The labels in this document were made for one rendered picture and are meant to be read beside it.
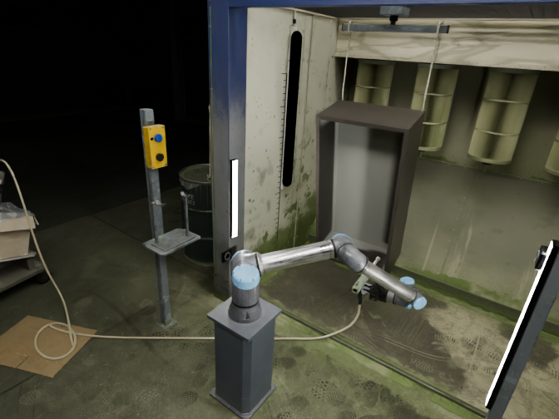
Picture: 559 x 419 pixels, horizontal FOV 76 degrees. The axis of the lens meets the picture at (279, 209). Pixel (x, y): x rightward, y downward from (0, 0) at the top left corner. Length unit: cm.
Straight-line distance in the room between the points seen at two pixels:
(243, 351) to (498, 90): 264
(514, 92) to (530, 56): 26
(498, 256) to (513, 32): 176
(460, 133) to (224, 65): 228
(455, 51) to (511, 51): 37
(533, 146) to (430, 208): 96
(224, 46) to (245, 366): 192
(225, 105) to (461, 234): 239
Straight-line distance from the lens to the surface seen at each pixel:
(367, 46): 355
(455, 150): 383
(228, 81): 250
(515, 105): 335
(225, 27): 251
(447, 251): 366
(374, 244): 318
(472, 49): 332
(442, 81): 342
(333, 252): 215
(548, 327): 368
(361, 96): 364
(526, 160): 378
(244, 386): 229
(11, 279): 373
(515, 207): 375
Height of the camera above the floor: 201
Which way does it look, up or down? 24 degrees down
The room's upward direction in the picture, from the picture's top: 3 degrees clockwise
